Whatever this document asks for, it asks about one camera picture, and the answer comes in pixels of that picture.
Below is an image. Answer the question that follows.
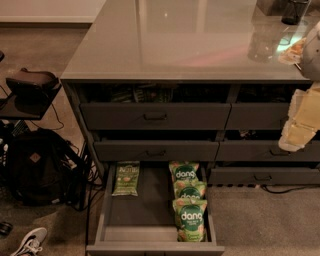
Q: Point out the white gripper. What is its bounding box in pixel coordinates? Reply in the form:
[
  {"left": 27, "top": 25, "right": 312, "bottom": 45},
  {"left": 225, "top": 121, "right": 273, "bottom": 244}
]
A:
[{"left": 278, "top": 82, "right": 320, "bottom": 152}]

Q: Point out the green jalapeno chip bag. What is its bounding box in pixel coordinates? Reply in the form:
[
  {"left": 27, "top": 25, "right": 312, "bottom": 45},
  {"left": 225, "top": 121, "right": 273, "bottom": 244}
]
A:
[{"left": 112, "top": 161, "right": 140, "bottom": 196}]

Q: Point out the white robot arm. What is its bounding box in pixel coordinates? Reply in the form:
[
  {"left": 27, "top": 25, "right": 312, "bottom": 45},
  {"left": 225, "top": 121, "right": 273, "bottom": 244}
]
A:
[{"left": 278, "top": 22, "right": 320, "bottom": 152}]

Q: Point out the top right grey drawer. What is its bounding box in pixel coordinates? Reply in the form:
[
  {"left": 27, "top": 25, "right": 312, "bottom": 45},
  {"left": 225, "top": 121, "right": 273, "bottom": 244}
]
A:
[{"left": 226, "top": 103, "right": 289, "bottom": 130}]

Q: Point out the grey drawer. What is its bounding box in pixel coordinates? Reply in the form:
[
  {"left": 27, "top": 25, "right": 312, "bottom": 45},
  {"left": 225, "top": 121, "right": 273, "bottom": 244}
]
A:
[
  {"left": 226, "top": 103, "right": 289, "bottom": 130},
  {"left": 208, "top": 167, "right": 320, "bottom": 185},
  {"left": 80, "top": 102, "right": 230, "bottom": 130},
  {"left": 216, "top": 140, "right": 320, "bottom": 162},
  {"left": 93, "top": 140, "right": 219, "bottom": 161}
]

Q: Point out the middle right grey drawer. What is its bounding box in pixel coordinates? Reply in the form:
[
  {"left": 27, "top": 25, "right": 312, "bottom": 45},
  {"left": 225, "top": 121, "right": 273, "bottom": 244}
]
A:
[{"left": 216, "top": 140, "right": 320, "bottom": 162}]

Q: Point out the bottom right grey drawer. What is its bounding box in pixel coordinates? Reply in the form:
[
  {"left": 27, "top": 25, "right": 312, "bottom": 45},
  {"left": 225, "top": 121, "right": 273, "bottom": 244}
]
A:
[{"left": 208, "top": 167, "right": 320, "bottom": 185}]

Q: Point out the middle green dang bag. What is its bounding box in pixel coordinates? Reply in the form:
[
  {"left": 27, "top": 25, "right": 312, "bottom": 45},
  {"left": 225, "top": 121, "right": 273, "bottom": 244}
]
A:
[{"left": 173, "top": 180, "right": 207, "bottom": 199}]

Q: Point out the green dang bag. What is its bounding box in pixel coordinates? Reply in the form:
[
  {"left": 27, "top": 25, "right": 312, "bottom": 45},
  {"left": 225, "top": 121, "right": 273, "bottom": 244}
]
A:
[
  {"left": 173, "top": 180, "right": 207, "bottom": 199},
  {"left": 172, "top": 198, "right": 207, "bottom": 242},
  {"left": 169, "top": 161, "right": 199, "bottom": 182}
]

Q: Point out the back green dang bag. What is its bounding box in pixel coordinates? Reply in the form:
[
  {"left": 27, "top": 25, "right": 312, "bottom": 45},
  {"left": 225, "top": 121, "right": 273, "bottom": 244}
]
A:
[{"left": 169, "top": 161, "right": 199, "bottom": 182}]

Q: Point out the grey drawer cabinet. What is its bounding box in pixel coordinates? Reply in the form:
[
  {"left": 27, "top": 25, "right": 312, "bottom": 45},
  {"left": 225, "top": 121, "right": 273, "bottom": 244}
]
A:
[{"left": 62, "top": 0, "right": 320, "bottom": 256}]

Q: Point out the front green dang bag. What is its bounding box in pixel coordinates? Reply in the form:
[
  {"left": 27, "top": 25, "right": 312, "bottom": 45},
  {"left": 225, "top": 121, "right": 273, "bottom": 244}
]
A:
[{"left": 172, "top": 198, "right": 207, "bottom": 242}]

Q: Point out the open bottom left drawer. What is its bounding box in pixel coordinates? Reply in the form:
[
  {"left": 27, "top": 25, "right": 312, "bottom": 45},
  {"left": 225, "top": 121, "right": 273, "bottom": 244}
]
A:
[{"left": 86, "top": 162, "right": 224, "bottom": 256}]

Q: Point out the green snack bags top drawer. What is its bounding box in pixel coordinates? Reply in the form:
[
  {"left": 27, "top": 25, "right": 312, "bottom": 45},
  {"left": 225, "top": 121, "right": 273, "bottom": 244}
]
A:
[{"left": 110, "top": 84, "right": 173, "bottom": 103}]

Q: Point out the middle left grey drawer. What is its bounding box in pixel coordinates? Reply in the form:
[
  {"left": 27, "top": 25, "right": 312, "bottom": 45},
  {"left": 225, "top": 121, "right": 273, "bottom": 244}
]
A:
[{"left": 93, "top": 140, "right": 219, "bottom": 161}]

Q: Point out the top left grey drawer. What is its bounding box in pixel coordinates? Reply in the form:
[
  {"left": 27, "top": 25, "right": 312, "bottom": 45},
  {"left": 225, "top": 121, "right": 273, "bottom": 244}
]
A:
[{"left": 80, "top": 102, "right": 230, "bottom": 130}]

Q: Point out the dark brown bag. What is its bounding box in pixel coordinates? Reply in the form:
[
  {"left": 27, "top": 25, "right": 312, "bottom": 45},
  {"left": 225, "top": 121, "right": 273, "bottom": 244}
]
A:
[{"left": 6, "top": 68, "right": 59, "bottom": 99}]

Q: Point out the black white marker tag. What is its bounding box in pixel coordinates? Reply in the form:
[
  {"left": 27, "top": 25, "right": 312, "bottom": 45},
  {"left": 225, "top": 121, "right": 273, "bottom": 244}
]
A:
[{"left": 278, "top": 38, "right": 306, "bottom": 65}]

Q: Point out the black mesh pen cup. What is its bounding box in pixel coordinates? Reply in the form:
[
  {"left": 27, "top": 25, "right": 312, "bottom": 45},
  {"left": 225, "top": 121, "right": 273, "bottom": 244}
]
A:
[{"left": 281, "top": 0, "right": 310, "bottom": 25}]

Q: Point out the black backpack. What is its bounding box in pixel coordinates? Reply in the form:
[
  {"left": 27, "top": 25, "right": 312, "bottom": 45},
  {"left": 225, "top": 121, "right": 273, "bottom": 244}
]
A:
[{"left": 6, "top": 128, "right": 83, "bottom": 206}]

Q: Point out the white grey sneaker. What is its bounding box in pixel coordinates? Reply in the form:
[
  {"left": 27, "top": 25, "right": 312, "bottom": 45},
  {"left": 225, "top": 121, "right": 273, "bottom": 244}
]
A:
[{"left": 10, "top": 227, "right": 48, "bottom": 256}]

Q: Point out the black round object floor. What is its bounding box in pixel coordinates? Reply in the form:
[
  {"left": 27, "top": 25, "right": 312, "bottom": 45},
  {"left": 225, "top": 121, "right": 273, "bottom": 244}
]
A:
[{"left": 0, "top": 222, "right": 13, "bottom": 236}]

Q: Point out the black cables bundle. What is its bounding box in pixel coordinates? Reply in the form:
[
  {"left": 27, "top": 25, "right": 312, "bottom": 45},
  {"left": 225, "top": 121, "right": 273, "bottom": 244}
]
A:
[{"left": 64, "top": 139, "right": 105, "bottom": 248}]

